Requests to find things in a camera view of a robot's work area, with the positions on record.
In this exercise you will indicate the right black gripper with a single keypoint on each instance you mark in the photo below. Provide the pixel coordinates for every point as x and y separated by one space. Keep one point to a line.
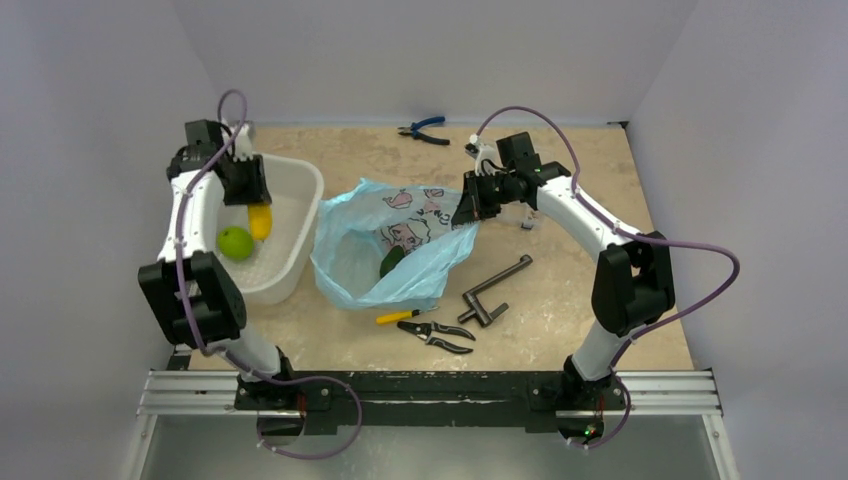
482 196

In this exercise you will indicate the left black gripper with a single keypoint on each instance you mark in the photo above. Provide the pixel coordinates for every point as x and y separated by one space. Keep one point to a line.
257 192

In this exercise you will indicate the yellow fake fruit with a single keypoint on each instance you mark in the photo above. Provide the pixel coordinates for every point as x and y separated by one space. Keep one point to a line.
260 221

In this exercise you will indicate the dark green fake avocado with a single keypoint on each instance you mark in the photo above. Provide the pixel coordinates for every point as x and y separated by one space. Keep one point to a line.
392 258

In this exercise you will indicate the white plastic basin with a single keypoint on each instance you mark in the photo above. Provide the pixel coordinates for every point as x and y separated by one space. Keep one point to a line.
273 268

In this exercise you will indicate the light blue plastic bag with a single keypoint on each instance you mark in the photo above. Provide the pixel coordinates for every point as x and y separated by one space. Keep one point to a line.
356 229

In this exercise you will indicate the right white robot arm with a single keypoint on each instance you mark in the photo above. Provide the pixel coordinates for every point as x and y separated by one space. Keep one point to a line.
633 284

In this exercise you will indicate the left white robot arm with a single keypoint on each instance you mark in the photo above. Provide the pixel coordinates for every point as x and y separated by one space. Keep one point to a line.
193 298

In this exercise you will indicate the green fake apple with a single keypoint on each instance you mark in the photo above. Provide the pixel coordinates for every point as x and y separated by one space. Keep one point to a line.
235 243

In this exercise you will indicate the clear plastic screw box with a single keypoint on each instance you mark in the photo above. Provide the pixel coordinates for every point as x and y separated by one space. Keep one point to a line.
520 215

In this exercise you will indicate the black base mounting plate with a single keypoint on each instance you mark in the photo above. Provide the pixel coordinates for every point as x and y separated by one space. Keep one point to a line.
535 401

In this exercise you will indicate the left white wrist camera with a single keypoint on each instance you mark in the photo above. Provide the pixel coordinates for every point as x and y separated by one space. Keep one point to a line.
243 148

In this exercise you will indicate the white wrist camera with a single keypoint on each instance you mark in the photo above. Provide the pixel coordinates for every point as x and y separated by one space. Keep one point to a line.
243 148
483 155

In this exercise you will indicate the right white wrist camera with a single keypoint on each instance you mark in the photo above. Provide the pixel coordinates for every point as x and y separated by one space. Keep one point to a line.
483 155

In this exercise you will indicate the dark metal crank handle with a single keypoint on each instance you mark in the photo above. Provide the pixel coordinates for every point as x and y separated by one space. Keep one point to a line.
481 306

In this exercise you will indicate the yellow handled screwdriver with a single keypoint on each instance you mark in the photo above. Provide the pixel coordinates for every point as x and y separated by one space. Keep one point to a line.
401 316

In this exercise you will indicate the black handled pliers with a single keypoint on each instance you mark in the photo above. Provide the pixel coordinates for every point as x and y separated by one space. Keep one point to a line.
430 333

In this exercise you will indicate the aluminium extrusion rail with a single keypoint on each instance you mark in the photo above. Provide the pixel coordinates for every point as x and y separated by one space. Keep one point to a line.
670 392

